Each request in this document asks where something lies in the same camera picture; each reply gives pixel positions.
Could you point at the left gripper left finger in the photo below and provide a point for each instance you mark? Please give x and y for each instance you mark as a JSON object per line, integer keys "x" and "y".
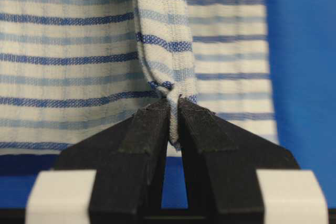
{"x": 129, "y": 159}

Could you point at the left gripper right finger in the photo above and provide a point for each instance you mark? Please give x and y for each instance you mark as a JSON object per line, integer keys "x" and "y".
{"x": 220, "y": 161}

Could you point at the blue white striped towel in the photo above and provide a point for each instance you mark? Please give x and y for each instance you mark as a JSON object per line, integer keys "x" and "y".
{"x": 72, "y": 68}

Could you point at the blue table cloth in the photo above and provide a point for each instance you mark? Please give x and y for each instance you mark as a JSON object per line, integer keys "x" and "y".
{"x": 301, "y": 55}

